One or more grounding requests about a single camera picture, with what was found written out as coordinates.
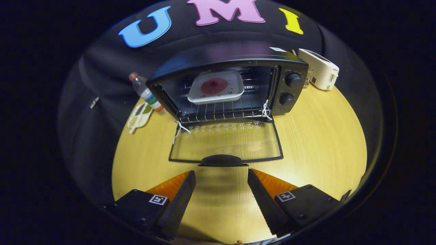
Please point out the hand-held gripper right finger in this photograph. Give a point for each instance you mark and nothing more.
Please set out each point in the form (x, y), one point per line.
(264, 204)

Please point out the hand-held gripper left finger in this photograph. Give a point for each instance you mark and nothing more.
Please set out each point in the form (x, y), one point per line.
(178, 207)

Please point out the white square plate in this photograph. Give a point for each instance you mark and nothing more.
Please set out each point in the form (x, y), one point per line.
(233, 81)

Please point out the pink ham slice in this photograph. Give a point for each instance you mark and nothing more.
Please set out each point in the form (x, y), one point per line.
(214, 86)

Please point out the black toaster oven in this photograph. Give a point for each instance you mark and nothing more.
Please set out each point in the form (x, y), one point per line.
(238, 54)

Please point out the white bread toaster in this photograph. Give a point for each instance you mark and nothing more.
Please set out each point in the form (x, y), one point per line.
(320, 69)

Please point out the white printed packet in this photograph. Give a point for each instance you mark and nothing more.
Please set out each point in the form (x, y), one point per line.
(138, 117)

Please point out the clear plastic water bottle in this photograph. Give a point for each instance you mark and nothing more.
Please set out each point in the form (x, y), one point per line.
(144, 90)

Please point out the pale clothespin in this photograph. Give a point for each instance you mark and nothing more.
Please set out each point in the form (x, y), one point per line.
(94, 102)

